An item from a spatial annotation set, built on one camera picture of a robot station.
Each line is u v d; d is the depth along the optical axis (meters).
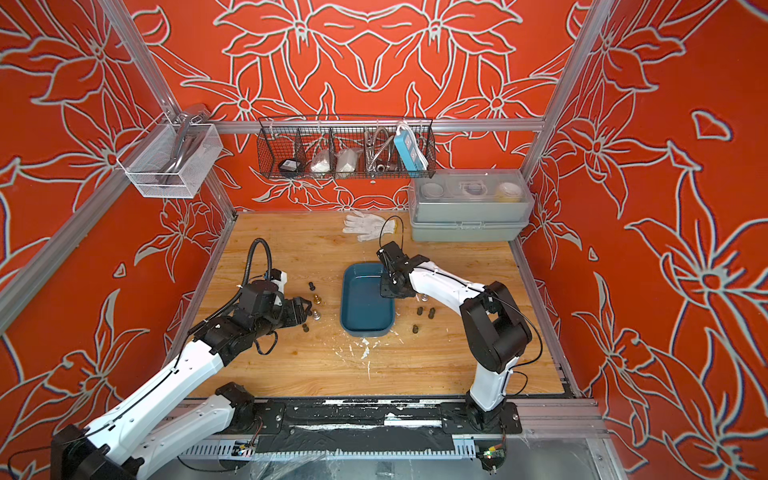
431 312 0.89
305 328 0.88
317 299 0.93
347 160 0.93
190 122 0.86
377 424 0.73
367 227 1.15
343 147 1.01
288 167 0.95
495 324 0.48
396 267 0.69
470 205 1.01
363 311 0.90
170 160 0.83
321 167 0.90
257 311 0.59
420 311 0.91
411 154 0.88
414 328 0.87
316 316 0.89
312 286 0.97
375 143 0.85
